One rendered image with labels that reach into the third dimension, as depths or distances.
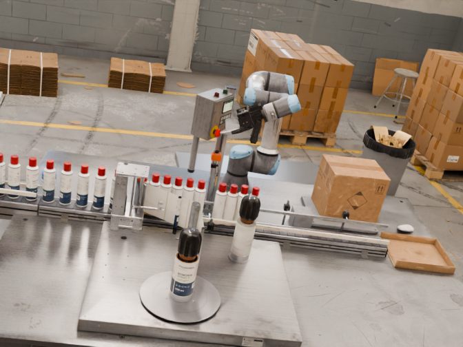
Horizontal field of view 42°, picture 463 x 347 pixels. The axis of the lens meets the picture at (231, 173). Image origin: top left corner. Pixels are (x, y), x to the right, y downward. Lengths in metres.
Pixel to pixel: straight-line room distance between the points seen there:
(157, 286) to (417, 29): 7.28
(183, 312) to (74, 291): 0.44
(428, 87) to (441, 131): 0.54
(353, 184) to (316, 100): 3.28
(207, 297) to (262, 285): 0.26
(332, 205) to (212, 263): 0.83
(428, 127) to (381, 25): 2.66
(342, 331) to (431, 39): 7.18
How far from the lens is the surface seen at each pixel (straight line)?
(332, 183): 3.08
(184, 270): 2.23
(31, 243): 2.68
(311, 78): 6.22
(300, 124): 6.36
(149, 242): 2.65
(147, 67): 7.36
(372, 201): 3.20
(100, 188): 2.79
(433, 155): 6.47
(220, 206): 2.80
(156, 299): 2.31
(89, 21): 8.05
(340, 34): 8.69
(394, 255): 3.10
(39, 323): 2.28
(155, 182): 2.76
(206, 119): 2.65
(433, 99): 6.58
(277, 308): 2.41
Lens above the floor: 2.31
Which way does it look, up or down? 25 degrees down
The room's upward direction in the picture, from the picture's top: 11 degrees clockwise
